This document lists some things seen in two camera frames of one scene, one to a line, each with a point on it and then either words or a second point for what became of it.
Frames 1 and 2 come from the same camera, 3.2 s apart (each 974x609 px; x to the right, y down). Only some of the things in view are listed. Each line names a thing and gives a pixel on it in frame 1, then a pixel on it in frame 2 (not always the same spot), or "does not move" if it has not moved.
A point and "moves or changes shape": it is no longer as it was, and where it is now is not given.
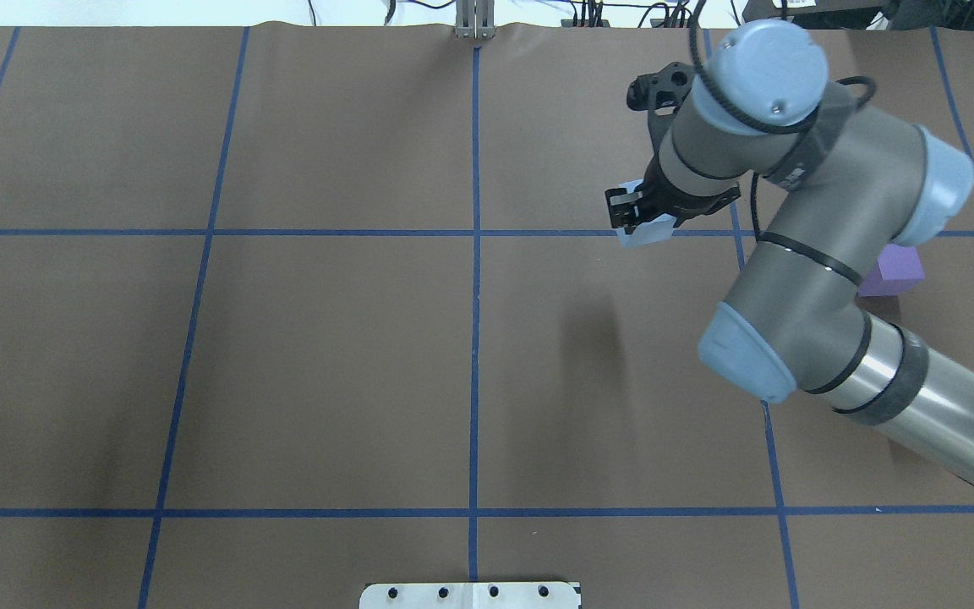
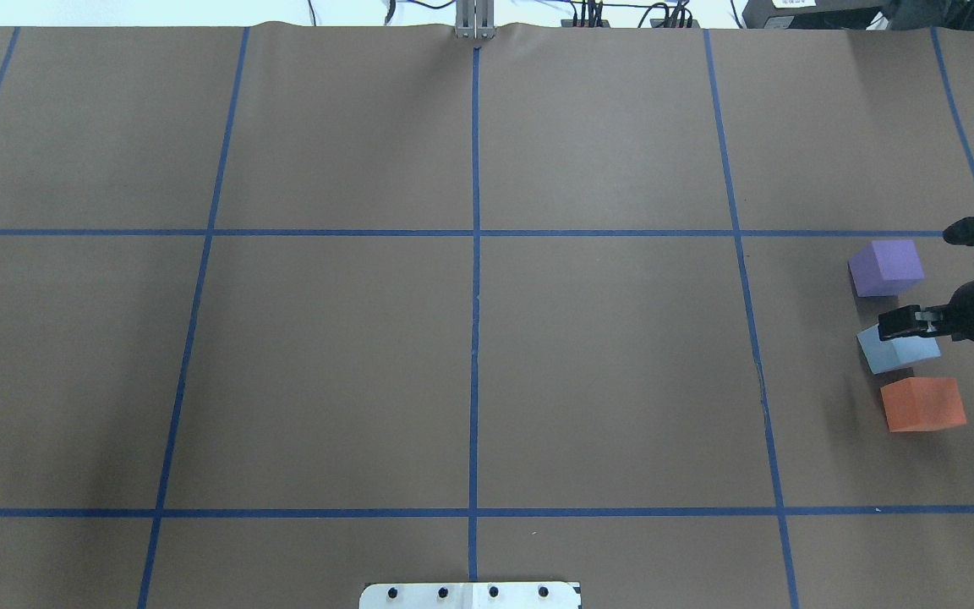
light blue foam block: (655, 231) moves or changes shape
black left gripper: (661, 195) → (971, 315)
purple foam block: (898, 269) does not move
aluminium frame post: (475, 19) does not move
